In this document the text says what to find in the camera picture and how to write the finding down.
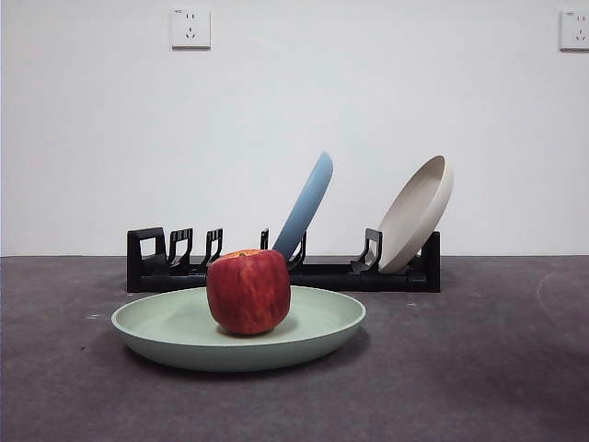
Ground blue plate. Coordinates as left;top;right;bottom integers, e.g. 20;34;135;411
271;151;334;262

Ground beige plate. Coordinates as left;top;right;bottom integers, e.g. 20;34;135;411
377;154;456;274

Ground white wall socket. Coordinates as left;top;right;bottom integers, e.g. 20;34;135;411
170;6;213;51
559;9;589;52

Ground green plate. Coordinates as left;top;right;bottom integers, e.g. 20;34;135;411
110;284;368;373

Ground red apple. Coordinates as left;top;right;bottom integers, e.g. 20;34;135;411
205;248;292;336

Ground black plate rack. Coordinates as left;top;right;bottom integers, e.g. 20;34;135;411
126;226;442;294

